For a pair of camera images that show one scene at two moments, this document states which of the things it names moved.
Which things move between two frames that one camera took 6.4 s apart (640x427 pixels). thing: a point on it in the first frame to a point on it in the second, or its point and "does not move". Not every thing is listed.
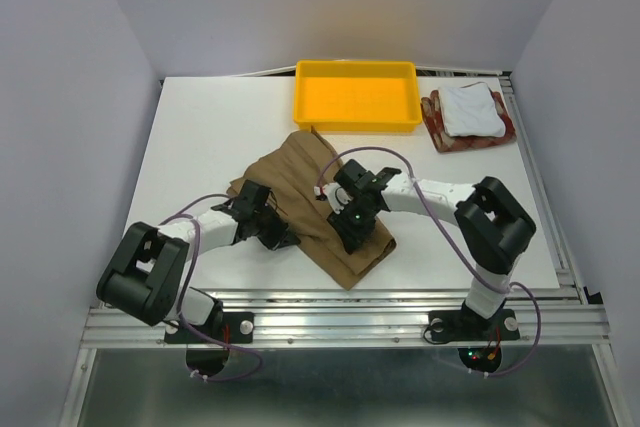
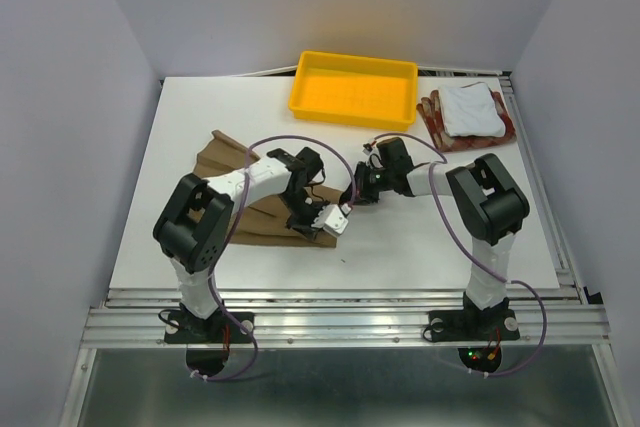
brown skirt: x=293 y=169 to x=263 y=219
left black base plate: x=230 y=327 does not move
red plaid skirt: x=433 y=111 does not move
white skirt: x=471 y=110 does not move
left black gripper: x=280 y=228 to x=305 y=228
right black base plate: x=466 y=325 does not move
